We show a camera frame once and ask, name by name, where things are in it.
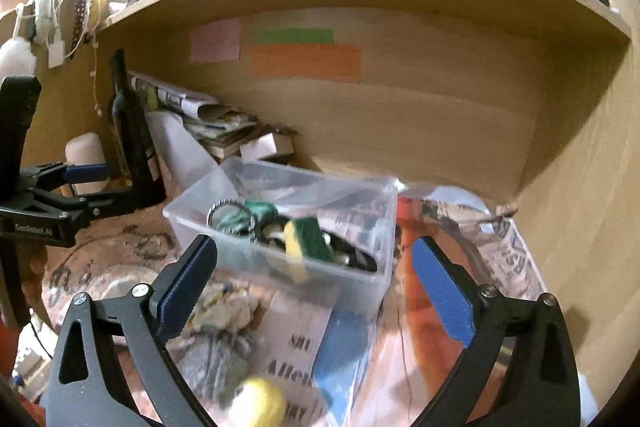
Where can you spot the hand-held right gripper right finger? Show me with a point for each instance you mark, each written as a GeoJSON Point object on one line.
{"type": "Point", "coordinates": [442, 297]}

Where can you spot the wooden shelf unit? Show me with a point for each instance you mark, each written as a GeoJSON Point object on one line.
{"type": "Point", "coordinates": [425, 107]}

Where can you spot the small white box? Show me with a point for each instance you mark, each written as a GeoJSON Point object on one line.
{"type": "Point", "coordinates": [265, 147]}

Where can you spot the green sticky note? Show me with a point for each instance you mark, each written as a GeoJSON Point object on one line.
{"type": "Point", "coordinates": [295, 36]}

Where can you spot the white paper tag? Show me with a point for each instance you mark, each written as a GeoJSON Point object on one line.
{"type": "Point", "coordinates": [56, 52]}

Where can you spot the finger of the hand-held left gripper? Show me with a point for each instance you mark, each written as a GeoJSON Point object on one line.
{"type": "Point", "coordinates": [115, 202]}
{"type": "Point", "coordinates": [86, 173]}

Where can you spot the round printed woven mat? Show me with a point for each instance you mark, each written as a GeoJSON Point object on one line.
{"type": "Point", "coordinates": [95, 272]}

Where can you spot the clear plastic storage box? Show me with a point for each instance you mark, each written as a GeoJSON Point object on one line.
{"type": "Point", "coordinates": [300, 227]}

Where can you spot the white fluffy ball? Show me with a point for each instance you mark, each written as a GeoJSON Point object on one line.
{"type": "Point", "coordinates": [15, 57]}

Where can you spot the grey crumpled cloth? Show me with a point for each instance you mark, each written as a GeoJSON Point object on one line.
{"type": "Point", "coordinates": [215, 367]}

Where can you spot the dark wine bottle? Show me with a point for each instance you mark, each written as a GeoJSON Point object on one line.
{"type": "Point", "coordinates": [129, 127]}

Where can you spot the green and yellow sponge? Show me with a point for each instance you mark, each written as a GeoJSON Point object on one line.
{"type": "Point", "coordinates": [305, 242]}

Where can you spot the yellow soft ball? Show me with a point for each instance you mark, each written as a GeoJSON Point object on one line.
{"type": "Point", "coordinates": [260, 402]}

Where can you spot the crumpled pale cloth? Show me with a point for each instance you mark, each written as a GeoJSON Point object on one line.
{"type": "Point", "coordinates": [225, 307]}

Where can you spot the orange sticky note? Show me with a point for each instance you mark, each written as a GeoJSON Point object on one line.
{"type": "Point", "coordinates": [305, 63]}

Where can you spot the pink sticky note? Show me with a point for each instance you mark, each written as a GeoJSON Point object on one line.
{"type": "Point", "coordinates": [215, 39]}

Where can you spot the clear plastic bag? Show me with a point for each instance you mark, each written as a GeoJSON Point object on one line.
{"type": "Point", "coordinates": [450, 199]}

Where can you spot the newspaper sheet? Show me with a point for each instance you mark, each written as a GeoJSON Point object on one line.
{"type": "Point", "coordinates": [295, 347]}
{"type": "Point", "coordinates": [510, 252]}

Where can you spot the beige cylindrical cup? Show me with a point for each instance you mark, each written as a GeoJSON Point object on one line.
{"type": "Point", "coordinates": [85, 149]}

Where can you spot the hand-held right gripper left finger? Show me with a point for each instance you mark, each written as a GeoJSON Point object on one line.
{"type": "Point", "coordinates": [187, 287]}

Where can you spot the stack of newspapers and books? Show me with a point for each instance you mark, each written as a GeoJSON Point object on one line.
{"type": "Point", "coordinates": [175, 97]}

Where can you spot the stack of magazines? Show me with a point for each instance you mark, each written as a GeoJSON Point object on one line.
{"type": "Point", "coordinates": [225, 132]}

